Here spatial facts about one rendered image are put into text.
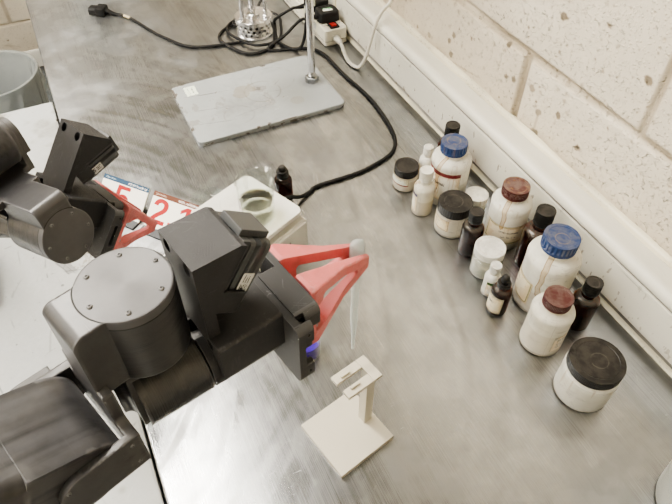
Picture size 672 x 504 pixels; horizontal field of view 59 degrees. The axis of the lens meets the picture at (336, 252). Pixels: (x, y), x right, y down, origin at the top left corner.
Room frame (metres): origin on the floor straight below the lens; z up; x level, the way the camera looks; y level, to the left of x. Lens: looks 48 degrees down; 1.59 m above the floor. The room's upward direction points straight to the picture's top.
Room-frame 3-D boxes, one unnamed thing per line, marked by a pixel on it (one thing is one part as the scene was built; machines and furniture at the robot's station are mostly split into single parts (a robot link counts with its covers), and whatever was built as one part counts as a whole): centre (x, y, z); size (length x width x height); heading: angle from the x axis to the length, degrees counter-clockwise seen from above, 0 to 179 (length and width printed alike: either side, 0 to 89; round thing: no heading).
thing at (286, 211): (0.61, 0.13, 0.98); 0.12 x 0.12 x 0.01; 49
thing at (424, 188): (0.71, -0.14, 0.94); 0.03 x 0.03 x 0.09
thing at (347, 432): (0.32, -0.01, 0.96); 0.08 x 0.08 x 0.13; 38
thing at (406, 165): (0.77, -0.12, 0.92); 0.04 x 0.04 x 0.04
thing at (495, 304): (0.51, -0.23, 0.94); 0.03 x 0.03 x 0.07
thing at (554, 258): (0.53, -0.29, 0.96); 0.07 x 0.07 x 0.13
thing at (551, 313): (0.45, -0.28, 0.95); 0.06 x 0.06 x 0.10
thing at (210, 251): (0.25, 0.07, 1.28); 0.07 x 0.06 x 0.11; 38
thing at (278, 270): (0.29, 0.01, 1.22); 0.09 x 0.07 x 0.07; 128
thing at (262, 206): (0.61, 0.11, 1.02); 0.06 x 0.05 x 0.08; 141
